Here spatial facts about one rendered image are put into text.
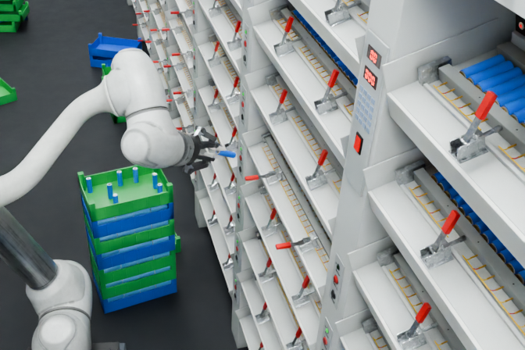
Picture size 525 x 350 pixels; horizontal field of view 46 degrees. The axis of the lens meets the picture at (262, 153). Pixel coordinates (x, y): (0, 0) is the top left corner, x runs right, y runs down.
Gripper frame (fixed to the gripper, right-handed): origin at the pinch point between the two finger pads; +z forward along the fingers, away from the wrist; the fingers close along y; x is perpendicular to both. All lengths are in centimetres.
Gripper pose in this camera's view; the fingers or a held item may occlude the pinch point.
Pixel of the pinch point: (215, 151)
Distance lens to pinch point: 174.0
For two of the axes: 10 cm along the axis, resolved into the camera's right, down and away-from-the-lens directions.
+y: 3.0, -9.5, -0.8
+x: -8.8, -3.1, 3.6
